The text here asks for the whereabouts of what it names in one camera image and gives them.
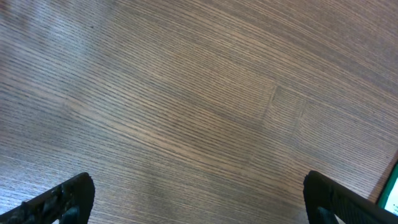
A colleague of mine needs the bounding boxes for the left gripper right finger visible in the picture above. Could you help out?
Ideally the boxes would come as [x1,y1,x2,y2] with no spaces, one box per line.
[303,170,397,224]

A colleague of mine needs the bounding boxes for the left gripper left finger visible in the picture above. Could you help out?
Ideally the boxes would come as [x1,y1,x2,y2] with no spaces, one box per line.
[1,172,95,224]

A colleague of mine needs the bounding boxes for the green white plastic package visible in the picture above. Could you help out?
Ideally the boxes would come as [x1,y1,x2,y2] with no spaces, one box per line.
[377,163,398,215]

